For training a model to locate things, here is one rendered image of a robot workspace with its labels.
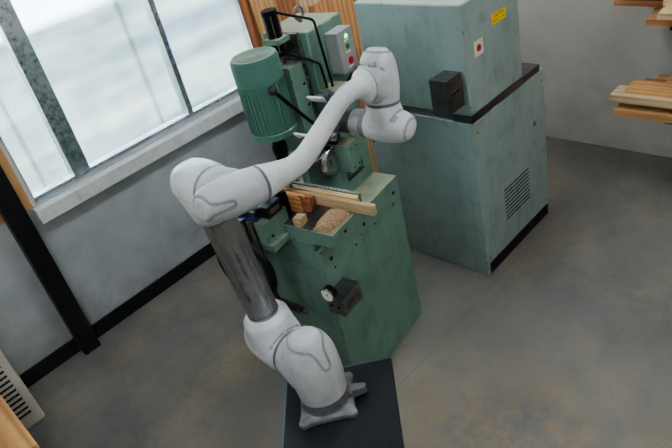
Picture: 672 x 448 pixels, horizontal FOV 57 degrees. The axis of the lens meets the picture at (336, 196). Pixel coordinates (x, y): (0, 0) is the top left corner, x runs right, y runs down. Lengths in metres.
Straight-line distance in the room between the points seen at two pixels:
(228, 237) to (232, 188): 0.25
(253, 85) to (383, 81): 0.57
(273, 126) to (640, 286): 1.92
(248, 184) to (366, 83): 0.46
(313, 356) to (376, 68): 0.84
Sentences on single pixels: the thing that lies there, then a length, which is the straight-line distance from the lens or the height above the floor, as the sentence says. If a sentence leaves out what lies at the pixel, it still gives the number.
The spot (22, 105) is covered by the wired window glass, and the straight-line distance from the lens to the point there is 3.36.
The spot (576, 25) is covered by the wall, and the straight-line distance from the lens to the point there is 4.14.
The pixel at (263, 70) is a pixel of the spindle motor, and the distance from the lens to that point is 2.19.
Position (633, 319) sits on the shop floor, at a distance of 3.11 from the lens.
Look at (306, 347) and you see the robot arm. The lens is 1.85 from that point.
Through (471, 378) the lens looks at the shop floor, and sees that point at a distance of 2.85.
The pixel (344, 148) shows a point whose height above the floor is 1.07.
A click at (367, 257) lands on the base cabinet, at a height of 0.58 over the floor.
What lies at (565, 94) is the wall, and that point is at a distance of 4.34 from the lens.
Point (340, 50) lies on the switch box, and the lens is 2.37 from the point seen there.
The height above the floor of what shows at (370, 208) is 0.93.
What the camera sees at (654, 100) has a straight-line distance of 3.56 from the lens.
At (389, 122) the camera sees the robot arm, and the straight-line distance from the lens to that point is 1.85.
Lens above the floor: 2.14
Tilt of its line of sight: 31 degrees down
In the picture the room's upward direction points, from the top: 14 degrees counter-clockwise
